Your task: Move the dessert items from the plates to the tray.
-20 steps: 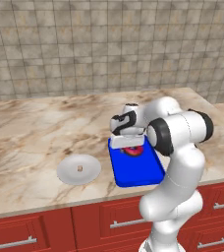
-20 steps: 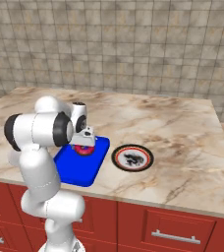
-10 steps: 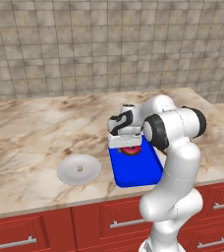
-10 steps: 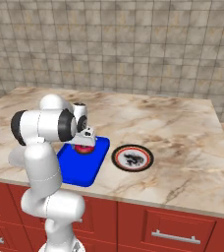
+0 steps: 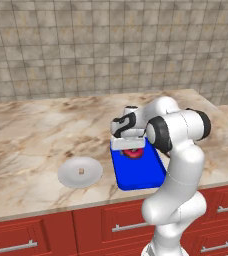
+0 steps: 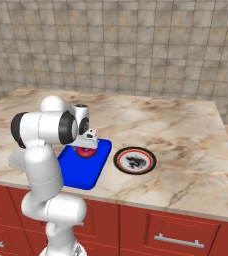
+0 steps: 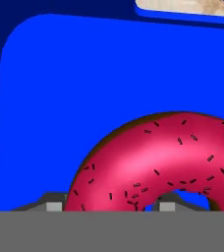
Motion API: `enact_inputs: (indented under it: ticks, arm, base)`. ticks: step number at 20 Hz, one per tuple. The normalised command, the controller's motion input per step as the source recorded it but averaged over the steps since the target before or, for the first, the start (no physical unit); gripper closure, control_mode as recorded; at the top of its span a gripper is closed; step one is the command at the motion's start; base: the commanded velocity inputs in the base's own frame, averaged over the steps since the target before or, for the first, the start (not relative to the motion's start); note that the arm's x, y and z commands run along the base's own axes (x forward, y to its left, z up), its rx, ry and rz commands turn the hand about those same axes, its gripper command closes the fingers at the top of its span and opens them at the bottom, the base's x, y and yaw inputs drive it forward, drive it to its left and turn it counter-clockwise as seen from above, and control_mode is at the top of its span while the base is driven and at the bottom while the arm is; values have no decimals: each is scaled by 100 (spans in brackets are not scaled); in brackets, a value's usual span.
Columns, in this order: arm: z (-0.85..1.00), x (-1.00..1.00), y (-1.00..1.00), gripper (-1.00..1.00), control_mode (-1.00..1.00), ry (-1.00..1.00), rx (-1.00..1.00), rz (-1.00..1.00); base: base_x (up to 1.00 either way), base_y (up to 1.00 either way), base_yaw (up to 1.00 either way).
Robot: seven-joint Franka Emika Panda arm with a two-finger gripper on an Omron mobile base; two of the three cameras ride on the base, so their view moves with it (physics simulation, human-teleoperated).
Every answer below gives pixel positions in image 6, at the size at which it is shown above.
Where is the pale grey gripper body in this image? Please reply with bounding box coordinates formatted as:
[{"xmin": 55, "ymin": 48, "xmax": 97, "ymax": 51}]
[{"xmin": 72, "ymin": 134, "xmax": 100, "ymax": 150}]

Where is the red frosted donut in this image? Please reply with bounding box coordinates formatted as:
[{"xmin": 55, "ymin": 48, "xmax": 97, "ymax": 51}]
[{"xmin": 74, "ymin": 146, "xmax": 98, "ymax": 159}]

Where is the blue tray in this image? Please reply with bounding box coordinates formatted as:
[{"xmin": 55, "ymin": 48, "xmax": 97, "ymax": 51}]
[{"xmin": 57, "ymin": 137, "xmax": 113, "ymax": 191}]

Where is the black dragon print plate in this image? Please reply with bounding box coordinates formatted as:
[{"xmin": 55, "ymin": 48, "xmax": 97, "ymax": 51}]
[{"xmin": 113, "ymin": 146, "xmax": 158, "ymax": 176}]

